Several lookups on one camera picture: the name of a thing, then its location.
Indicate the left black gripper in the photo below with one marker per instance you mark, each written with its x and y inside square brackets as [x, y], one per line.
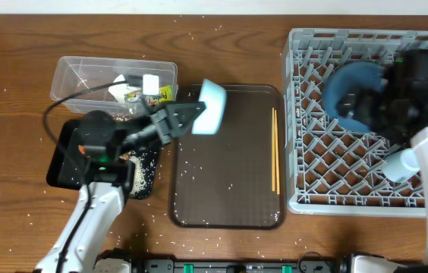
[164, 124]

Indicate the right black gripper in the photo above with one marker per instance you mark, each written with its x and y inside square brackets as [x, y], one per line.
[359, 107]

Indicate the green snack wrapper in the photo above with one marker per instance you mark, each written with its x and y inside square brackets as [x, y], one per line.
[165, 94]

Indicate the large blue plate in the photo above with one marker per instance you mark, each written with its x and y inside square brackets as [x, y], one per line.
[362, 74]

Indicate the light blue rice bowl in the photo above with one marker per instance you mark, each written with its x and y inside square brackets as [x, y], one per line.
[214, 97]

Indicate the aluminium foil ball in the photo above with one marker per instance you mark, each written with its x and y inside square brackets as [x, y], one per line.
[136, 103]

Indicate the white tissue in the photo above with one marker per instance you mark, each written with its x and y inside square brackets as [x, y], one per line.
[124, 93]

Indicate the small blue cup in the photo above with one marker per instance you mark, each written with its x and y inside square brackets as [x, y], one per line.
[401, 166]

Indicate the wooden chopstick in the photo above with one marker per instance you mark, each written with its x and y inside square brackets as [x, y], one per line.
[276, 135]
[273, 151]

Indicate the orange carrot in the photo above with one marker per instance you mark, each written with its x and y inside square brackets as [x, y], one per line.
[81, 149]

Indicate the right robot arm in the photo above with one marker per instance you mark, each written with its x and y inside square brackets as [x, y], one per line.
[392, 103]

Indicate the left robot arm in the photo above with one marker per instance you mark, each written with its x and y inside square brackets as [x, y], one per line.
[90, 150]

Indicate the grey dishwasher rack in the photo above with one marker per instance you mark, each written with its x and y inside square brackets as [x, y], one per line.
[330, 170]

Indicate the clear plastic bin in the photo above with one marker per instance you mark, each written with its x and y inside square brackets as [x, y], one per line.
[74, 74]

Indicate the pile of white rice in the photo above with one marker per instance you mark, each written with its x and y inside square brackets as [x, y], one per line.
[145, 162]

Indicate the dark brown serving tray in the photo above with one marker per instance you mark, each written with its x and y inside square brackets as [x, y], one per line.
[225, 180]

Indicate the black plastic tray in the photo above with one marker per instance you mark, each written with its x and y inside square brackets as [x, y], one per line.
[62, 173]

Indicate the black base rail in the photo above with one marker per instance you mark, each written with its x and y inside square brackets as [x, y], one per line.
[170, 266]

